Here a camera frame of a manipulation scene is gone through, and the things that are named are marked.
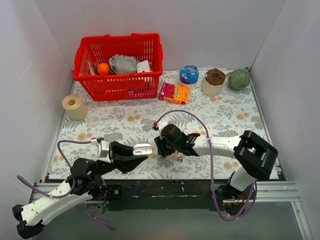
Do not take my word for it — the white earbud charging case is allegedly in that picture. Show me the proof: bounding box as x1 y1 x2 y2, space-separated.
132 143 153 156

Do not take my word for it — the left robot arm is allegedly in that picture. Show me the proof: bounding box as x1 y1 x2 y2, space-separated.
12 137 153 239

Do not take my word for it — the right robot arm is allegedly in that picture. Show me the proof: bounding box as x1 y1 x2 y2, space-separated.
153 121 279 199

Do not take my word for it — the pink orange candy box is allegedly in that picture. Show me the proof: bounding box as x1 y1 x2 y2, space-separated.
158 82 190 105

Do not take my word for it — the beige paper roll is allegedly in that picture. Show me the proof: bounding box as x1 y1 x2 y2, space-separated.
62 94 88 121

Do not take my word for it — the brown topped paper roll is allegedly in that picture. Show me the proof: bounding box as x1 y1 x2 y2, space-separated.
201 68 226 97

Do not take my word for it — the blue wrapped paper roll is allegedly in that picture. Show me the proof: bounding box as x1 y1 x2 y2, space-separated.
179 65 199 91

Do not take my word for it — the orange fruit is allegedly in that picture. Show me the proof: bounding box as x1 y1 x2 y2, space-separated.
97 62 111 75

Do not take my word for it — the red plastic shopping basket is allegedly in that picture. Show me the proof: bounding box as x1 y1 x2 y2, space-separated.
73 33 163 101

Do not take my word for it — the white box in basket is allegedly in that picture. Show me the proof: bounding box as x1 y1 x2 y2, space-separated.
136 60 152 73

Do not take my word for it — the crumpled grey cloth bag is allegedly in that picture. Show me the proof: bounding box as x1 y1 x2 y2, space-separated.
109 54 140 75

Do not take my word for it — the clear snack bag in basket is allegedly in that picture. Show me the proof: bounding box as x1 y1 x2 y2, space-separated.
87 60 100 76

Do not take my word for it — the green melon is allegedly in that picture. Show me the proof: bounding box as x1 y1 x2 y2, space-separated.
228 69 251 91

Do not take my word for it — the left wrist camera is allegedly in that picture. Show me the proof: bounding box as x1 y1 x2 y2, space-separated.
90 137 111 163

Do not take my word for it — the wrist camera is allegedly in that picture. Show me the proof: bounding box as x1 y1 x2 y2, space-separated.
152 120 168 132
90 137 111 163

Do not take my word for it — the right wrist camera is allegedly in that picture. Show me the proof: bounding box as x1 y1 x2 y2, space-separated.
152 120 168 132

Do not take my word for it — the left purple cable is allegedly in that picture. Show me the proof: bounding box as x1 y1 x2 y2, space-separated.
16 139 116 231

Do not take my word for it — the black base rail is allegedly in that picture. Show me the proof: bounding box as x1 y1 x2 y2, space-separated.
77 178 251 212

